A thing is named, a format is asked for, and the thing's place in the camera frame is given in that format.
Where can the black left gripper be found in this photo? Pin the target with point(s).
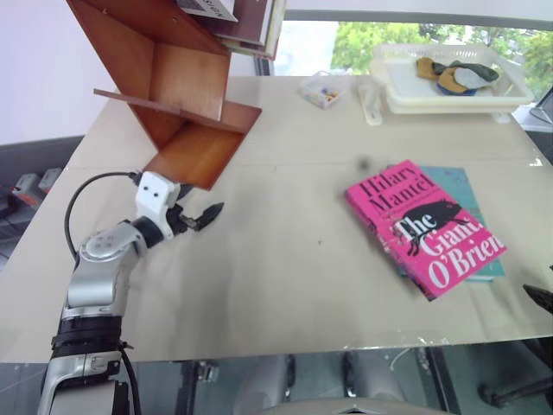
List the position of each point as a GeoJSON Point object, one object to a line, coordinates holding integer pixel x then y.
{"type": "Point", "coordinates": [178, 219]}

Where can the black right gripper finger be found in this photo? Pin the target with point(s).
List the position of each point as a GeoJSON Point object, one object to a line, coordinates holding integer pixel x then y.
{"type": "Point", "coordinates": [541, 296]}

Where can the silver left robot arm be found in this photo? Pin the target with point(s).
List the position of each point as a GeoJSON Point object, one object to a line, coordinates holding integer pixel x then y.
{"type": "Point", "coordinates": [95, 276]}

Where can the brown wooden bookshelf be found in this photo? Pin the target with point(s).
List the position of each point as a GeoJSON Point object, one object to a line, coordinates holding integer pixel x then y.
{"type": "Point", "coordinates": [190, 78]}

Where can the pink Hilary Mantel book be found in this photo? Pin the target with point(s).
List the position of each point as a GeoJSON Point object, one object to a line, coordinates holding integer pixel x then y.
{"type": "Point", "coordinates": [421, 225]}

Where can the teal book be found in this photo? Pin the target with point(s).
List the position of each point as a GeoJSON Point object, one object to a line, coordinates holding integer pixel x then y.
{"type": "Point", "coordinates": [458, 181]}

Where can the maroon book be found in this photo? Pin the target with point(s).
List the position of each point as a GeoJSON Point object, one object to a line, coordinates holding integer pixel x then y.
{"type": "Point", "coordinates": [246, 43]}

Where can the black office chair base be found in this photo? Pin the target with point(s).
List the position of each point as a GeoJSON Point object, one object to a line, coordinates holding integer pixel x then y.
{"type": "Point", "coordinates": [516, 389]}

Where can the grey and red device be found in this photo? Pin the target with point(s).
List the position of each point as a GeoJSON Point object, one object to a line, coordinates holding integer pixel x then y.
{"type": "Point", "coordinates": [23, 188]}
{"type": "Point", "coordinates": [49, 178]}

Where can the small clear plastic box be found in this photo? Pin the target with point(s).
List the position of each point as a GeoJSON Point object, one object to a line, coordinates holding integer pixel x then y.
{"type": "Point", "coordinates": [320, 92]}

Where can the grey laptop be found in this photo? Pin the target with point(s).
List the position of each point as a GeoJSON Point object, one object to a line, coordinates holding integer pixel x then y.
{"type": "Point", "coordinates": [543, 108]}

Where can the blue cloth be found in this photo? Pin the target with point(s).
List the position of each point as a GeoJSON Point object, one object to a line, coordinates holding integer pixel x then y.
{"type": "Point", "coordinates": [468, 91]}

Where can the white plastic tray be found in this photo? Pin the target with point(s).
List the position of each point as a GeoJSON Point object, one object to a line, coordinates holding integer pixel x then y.
{"type": "Point", "coordinates": [432, 108]}

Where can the light grey cloth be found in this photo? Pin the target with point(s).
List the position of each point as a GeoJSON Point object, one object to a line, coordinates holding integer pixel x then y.
{"type": "Point", "coordinates": [470, 78]}

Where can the mustard yellow cloth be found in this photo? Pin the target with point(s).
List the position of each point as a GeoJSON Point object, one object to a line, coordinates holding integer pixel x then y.
{"type": "Point", "coordinates": [450, 82]}
{"type": "Point", "coordinates": [425, 68]}

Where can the dark green cloth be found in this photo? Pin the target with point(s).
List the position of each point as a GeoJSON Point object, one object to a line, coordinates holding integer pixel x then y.
{"type": "Point", "coordinates": [479, 71]}

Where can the white plastic basket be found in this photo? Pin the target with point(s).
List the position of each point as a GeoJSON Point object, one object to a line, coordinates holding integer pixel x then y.
{"type": "Point", "coordinates": [402, 82]}

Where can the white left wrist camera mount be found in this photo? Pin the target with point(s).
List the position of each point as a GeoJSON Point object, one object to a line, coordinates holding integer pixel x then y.
{"type": "Point", "coordinates": [152, 194]}

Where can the white plastic bracket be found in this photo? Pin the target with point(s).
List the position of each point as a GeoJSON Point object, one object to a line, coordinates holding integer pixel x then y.
{"type": "Point", "coordinates": [370, 106]}

